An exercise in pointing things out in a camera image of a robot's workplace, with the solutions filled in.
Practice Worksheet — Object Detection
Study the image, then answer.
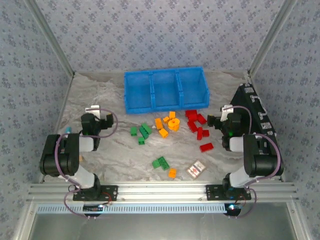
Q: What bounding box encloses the orange round lego spool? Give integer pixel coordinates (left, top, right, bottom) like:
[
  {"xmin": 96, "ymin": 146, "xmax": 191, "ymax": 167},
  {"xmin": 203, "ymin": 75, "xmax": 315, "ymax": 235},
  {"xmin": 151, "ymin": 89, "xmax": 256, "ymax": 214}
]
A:
[{"xmin": 167, "ymin": 117, "xmax": 181, "ymax": 132}]

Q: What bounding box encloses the black case with metal latches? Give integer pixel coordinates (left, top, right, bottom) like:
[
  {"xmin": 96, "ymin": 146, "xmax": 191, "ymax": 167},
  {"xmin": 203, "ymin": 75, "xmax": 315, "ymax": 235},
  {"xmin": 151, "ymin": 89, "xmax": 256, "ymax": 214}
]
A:
[{"xmin": 229, "ymin": 83, "xmax": 277, "ymax": 138}]

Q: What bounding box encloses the small playing card box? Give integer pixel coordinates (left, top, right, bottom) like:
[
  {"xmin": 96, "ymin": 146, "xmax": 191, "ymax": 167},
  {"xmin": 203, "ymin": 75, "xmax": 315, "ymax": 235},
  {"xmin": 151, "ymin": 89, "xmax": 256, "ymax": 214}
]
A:
[{"xmin": 186, "ymin": 159, "xmax": 208, "ymax": 180}]

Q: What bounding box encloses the black right controller board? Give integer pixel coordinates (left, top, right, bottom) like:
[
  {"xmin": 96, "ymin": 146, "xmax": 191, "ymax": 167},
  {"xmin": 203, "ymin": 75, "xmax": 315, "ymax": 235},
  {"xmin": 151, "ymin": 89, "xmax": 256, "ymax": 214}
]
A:
[{"xmin": 224, "ymin": 203, "xmax": 243, "ymax": 216}]

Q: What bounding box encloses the black controller board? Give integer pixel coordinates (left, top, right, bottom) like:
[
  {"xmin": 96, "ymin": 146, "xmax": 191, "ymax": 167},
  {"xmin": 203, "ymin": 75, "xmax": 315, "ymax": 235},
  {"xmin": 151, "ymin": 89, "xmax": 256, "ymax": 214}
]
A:
[
  {"xmin": 224, "ymin": 203, "xmax": 243, "ymax": 216},
  {"xmin": 83, "ymin": 204, "xmax": 104, "ymax": 213}
]

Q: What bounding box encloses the black left controller board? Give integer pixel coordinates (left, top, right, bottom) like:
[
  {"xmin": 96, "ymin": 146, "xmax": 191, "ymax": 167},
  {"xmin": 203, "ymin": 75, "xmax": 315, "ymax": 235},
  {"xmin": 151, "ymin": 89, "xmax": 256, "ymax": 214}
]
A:
[{"xmin": 83, "ymin": 204, "xmax": 104, "ymax": 213}]

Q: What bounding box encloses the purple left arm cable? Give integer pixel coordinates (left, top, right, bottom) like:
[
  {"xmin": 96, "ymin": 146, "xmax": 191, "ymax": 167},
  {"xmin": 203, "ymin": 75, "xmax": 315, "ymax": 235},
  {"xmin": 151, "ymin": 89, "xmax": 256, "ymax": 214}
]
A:
[{"xmin": 56, "ymin": 108, "xmax": 120, "ymax": 221}]

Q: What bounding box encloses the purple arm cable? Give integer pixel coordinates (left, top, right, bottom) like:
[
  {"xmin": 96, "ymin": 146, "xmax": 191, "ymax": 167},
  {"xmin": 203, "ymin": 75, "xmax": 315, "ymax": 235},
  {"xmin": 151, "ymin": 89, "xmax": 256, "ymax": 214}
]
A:
[
  {"xmin": 56, "ymin": 108, "xmax": 120, "ymax": 221},
  {"xmin": 223, "ymin": 104, "xmax": 282, "ymax": 220}
]

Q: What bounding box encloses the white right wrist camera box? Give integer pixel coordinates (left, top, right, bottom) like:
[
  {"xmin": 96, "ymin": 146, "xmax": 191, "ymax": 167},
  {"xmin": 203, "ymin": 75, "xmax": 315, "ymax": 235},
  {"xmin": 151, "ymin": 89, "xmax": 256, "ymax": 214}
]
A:
[{"xmin": 220, "ymin": 105, "xmax": 235, "ymax": 120}]

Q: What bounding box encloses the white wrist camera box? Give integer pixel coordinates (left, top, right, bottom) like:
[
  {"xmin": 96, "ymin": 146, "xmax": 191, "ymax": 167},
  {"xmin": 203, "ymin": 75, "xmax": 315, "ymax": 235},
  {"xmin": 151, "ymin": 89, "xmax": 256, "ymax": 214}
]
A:
[
  {"xmin": 84, "ymin": 105, "xmax": 101, "ymax": 116},
  {"xmin": 220, "ymin": 105, "xmax": 235, "ymax": 120}
]

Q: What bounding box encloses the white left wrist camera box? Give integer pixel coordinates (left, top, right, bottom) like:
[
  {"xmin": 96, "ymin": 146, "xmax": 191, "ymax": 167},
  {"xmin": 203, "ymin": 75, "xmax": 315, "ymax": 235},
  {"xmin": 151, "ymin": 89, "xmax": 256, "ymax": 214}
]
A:
[{"xmin": 84, "ymin": 105, "xmax": 101, "ymax": 116}]

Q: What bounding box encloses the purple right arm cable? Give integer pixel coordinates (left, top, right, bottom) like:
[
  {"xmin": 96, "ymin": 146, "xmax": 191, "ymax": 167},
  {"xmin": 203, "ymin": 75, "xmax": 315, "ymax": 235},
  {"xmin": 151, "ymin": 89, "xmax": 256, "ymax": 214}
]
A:
[{"xmin": 223, "ymin": 104, "xmax": 282, "ymax": 220}]

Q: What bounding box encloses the grey side rail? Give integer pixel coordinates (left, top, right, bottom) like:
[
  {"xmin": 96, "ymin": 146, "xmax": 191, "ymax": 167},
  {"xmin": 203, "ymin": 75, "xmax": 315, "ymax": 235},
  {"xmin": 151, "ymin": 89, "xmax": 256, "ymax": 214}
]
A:
[{"xmin": 39, "ymin": 72, "xmax": 75, "ymax": 183}]

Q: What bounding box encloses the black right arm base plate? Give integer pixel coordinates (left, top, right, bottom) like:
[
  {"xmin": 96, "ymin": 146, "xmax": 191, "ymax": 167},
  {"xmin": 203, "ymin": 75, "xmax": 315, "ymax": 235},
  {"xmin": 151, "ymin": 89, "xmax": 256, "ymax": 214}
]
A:
[{"xmin": 205, "ymin": 184, "xmax": 252, "ymax": 201}]

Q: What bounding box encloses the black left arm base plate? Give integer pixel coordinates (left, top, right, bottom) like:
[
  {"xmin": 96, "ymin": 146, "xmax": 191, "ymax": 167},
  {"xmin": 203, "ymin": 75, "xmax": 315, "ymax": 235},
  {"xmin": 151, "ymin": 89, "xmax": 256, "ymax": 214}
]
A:
[{"xmin": 72, "ymin": 184, "xmax": 119, "ymax": 202}]

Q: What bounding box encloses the aluminium mounting rail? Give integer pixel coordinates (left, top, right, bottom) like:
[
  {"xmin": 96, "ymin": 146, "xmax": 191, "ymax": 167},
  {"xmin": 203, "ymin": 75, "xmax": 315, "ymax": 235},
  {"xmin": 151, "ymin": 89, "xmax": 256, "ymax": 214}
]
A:
[{"xmin": 26, "ymin": 181, "xmax": 300, "ymax": 203}]

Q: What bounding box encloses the aluminium frame post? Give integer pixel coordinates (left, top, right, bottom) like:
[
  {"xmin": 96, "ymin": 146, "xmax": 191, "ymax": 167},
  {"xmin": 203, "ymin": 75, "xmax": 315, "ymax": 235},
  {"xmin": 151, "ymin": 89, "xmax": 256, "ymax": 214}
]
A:
[
  {"xmin": 24, "ymin": 0, "xmax": 76, "ymax": 77},
  {"xmin": 248, "ymin": 0, "xmax": 299, "ymax": 75}
]

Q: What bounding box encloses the slotted grey cable tray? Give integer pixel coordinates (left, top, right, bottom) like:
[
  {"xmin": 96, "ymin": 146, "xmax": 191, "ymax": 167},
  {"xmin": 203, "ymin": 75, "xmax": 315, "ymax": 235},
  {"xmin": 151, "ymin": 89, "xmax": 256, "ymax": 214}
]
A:
[{"xmin": 36, "ymin": 202, "xmax": 242, "ymax": 215}]

